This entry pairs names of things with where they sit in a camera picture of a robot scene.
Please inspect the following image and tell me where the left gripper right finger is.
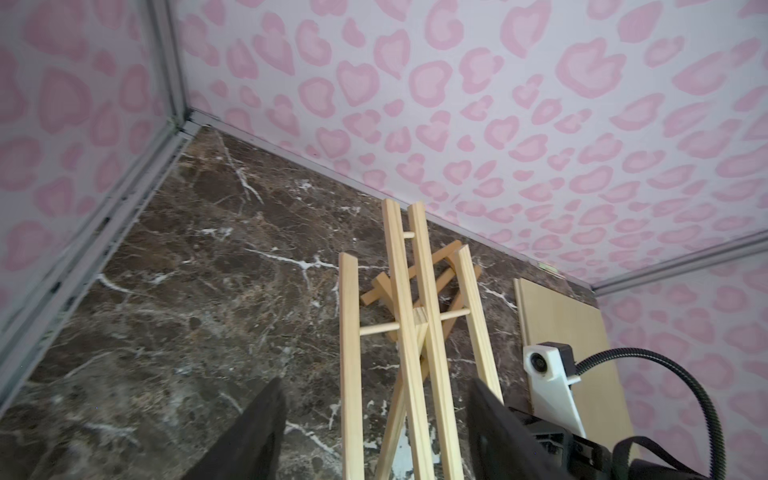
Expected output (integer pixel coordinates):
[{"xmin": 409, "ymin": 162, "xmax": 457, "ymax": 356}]
[{"xmin": 467, "ymin": 379, "xmax": 569, "ymax": 480}]

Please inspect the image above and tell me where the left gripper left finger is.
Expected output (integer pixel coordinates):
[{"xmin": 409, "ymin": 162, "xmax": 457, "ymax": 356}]
[{"xmin": 183, "ymin": 377, "xmax": 287, "ymax": 480}]

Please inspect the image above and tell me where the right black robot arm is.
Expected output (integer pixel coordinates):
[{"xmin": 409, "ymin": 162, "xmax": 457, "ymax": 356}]
[{"xmin": 504, "ymin": 408, "xmax": 704, "ymax": 479}]

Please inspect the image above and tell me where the right corner aluminium profile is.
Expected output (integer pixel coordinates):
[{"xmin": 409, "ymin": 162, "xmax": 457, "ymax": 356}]
[{"xmin": 591, "ymin": 230, "xmax": 767, "ymax": 297}]

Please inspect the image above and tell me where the corner aluminium profile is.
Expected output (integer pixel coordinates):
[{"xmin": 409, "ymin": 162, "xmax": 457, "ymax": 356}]
[
  {"xmin": 591, "ymin": 230, "xmax": 767, "ymax": 297},
  {"xmin": 145, "ymin": 0, "xmax": 190, "ymax": 129}
]

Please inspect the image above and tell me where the left corner aluminium profile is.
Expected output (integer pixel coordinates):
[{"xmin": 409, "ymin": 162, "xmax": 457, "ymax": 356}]
[{"xmin": 145, "ymin": 0, "xmax": 190, "ymax": 129}]

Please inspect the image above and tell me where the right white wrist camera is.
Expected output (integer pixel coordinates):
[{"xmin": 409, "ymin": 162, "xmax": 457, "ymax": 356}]
[{"xmin": 523, "ymin": 342, "xmax": 586, "ymax": 437}]

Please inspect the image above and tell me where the right black corrugated cable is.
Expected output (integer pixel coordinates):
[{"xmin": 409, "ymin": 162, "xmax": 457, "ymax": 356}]
[{"xmin": 574, "ymin": 347, "xmax": 727, "ymax": 480}]

